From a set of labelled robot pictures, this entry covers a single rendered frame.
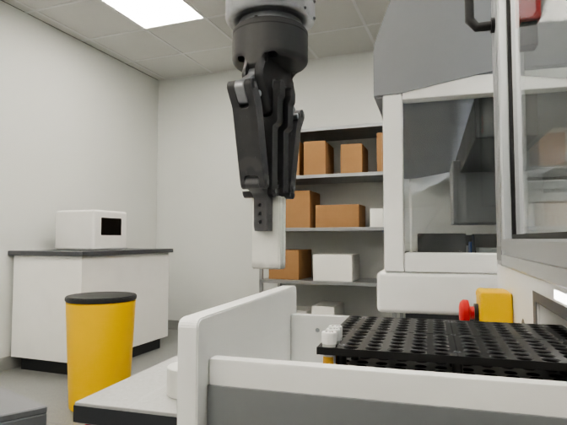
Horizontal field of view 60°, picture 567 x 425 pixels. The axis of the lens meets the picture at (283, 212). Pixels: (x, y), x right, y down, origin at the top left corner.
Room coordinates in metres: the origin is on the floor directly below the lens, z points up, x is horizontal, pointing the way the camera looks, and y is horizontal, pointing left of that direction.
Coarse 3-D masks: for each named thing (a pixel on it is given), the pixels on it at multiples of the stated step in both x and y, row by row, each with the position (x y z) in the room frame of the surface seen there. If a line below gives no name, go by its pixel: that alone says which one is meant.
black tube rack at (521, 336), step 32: (384, 320) 0.55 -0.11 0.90; (416, 320) 0.54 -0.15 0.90; (448, 320) 0.54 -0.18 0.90; (352, 352) 0.41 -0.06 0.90; (384, 352) 0.40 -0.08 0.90; (416, 352) 0.40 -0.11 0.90; (448, 352) 0.39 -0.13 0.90; (480, 352) 0.39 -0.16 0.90; (512, 352) 0.39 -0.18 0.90; (544, 352) 0.40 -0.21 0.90
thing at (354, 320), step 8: (344, 320) 0.54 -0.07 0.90; (352, 320) 0.55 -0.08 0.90; (360, 320) 0.54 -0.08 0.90; (344, 328) 0.50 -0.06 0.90; (352, 328) 0.50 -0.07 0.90; (344, 336) 0.46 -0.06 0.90; (320, 344) 0.42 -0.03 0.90; (320, 352) 0.41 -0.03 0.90; (328, 352) 0.41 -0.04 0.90; (336, 352) 0.41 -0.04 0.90
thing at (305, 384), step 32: (320, 320) 0.62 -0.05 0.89; (224, 384) 0.40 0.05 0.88; (256, 384) 0.39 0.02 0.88; (288, 384) 0.38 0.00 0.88; (320, 384) 0.37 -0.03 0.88; (352, 384) 0.37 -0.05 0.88; (384, 384) 0.36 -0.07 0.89; (416, 384) 0.35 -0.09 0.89; (448, 384) 0.35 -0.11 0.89; (480, 384) 0.34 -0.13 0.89; (512, 384) 0.34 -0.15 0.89; (544, 384) 0.33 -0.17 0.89; (224, 416) 0.39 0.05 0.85; (256, 416) 0.39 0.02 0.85; (288, 416) 0.38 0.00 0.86; (320, 416) 0.37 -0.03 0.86; (352, 416) 0.36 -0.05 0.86; (384, 416) 0.36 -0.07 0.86; (416, 416) 0.35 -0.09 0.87; (448, 416) 0.35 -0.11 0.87; (480, 416) 0.34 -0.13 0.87; (512, 416) 0.33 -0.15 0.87; (544, 416) 0.33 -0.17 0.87
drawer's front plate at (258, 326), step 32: (288, 288) 0.62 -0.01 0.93; (192, 320) 0.39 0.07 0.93; (224, 320) 0.43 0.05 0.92; (256, 320) 0.51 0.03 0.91; (288, 320) 0.62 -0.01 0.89; (192, 352) 0.38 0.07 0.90; (224, 352) 0.43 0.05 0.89; (256, 352) 0.51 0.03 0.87; (288, 352) 0.62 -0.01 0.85; (192, 384) 0.38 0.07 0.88; (192, 416) 0.38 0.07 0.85
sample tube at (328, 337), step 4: (324, 332) 0.41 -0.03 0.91; (328, 332) 0.41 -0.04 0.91; (332, 332) 0.41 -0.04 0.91; (336, 332) 0.42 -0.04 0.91; (324, 336) 0.41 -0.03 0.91; (328, 336) 0.41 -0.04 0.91; (332, 336) 0.41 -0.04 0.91; (336, 336) 0.42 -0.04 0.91; (324, 340) 0.41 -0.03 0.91; (328, 340) 0.41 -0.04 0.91; (332, 340) 0.41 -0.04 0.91; (336, 340) 0.42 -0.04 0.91; (324, 344) 0.42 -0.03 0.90; (328, 344) 0.41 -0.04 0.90; (332, 344) 0.41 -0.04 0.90; (336, 344) 0.42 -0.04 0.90; (324, 356) 0.41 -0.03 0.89; (328, 356) 0.41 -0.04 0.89; (332, 356) 0.41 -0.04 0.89; (324, 360) 0.41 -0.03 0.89; (328, 360) 0.41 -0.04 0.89; (332, 360) 0.41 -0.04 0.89
